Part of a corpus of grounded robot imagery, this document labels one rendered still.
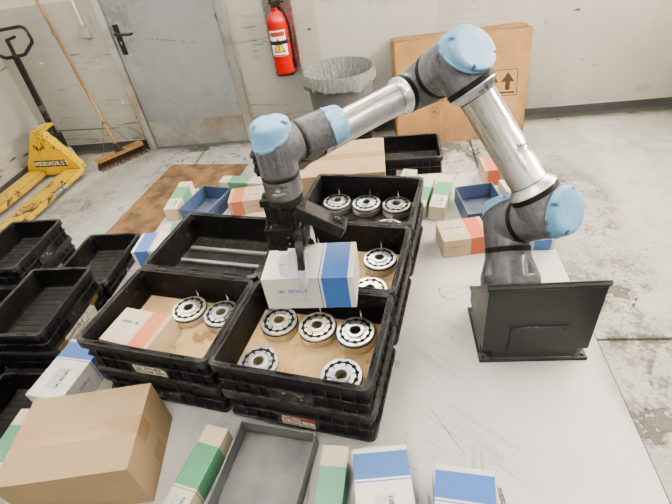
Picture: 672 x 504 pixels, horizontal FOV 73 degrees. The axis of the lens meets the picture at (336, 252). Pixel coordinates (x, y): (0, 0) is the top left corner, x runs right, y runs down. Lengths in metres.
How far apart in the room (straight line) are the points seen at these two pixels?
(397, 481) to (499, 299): 0.48
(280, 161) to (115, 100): 4.07
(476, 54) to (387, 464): 0.90
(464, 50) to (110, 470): 1.17
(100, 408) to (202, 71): 3.46
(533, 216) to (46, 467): 1.23
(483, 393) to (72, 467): 0.98
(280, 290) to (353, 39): 3.23
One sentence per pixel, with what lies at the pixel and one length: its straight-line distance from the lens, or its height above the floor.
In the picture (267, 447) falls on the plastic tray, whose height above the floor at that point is 0.70.
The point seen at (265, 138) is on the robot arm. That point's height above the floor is 1.44.
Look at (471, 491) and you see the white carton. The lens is 1.07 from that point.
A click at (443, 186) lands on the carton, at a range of 1.93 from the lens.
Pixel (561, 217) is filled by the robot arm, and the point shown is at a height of 1.13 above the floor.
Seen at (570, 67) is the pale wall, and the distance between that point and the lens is 4.36.
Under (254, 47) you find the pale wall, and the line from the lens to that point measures 4.19.
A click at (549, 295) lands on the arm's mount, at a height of 0.95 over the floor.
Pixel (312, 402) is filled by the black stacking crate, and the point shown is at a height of 0.84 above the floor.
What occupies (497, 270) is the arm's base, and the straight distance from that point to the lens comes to 1.23.
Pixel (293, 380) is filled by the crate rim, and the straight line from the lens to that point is 1.06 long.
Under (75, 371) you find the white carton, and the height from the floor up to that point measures 0.79.
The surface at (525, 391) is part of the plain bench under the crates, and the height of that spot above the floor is 0.70.
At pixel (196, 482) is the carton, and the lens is 1.20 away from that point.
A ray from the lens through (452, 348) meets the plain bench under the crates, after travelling 1.37.
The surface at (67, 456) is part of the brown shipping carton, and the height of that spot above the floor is 0.86.
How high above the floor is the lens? 1.77
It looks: 39 degrees down
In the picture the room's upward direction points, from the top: 9 degrees counter-clockwise
